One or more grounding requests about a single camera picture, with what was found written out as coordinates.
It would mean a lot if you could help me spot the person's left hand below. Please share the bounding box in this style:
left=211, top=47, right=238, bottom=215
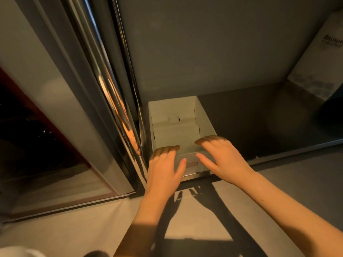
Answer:
left=145, top=145, right=188, bottom=200

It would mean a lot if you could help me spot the person's right hand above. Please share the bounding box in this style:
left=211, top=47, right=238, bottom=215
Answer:
left=194, top=135, right=255, bottom=187

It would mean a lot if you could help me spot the white cardboard storage box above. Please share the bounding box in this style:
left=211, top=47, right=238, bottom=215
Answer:
left=148, top=95, right=218, bottom=182

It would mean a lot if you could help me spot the person's right forearm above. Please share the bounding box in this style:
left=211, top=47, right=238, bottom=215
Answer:
left=234, top=171, right=343, bottom=257

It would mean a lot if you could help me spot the person's left forearm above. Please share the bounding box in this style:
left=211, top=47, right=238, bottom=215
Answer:
left=114, top=191, right=172, bottom=257

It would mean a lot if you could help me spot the white printed carton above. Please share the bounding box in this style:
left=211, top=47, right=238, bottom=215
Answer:
left=287, top=7, right=343, bottom=102

